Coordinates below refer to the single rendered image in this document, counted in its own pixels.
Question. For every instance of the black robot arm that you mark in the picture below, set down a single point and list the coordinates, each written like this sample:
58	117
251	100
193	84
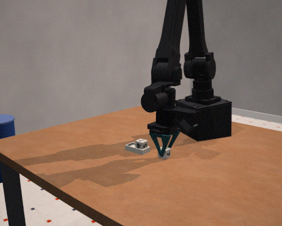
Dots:
166	67

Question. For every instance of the white rectangular tray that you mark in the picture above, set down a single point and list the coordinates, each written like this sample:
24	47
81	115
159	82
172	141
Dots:
132	148

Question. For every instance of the white number cube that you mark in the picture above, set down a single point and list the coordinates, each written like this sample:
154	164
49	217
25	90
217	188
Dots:
141	144
166	154

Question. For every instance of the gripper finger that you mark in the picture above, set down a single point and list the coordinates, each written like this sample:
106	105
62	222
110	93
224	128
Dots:
165	138
174	136

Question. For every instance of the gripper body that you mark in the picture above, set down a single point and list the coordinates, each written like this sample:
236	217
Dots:
155	127

